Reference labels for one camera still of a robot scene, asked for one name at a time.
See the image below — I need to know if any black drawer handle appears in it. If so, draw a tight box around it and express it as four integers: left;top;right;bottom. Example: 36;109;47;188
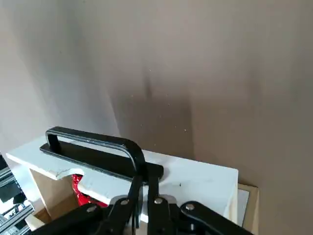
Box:
39;126;165;187

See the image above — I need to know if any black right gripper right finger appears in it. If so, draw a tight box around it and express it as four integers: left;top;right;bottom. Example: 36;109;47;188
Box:
146;167;255;235

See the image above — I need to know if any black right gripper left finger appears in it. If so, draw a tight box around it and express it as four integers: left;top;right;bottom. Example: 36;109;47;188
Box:
36;168;144;235

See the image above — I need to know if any red toy car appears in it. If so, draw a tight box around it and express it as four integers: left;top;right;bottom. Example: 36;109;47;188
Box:
71;173;109;207

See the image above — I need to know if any white-fronted wooden drawer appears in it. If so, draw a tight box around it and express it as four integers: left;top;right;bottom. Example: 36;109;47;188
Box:
5;136;239;233

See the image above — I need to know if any wooden cabinet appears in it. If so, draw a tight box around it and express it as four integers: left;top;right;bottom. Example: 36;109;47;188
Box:
227;182;260;235

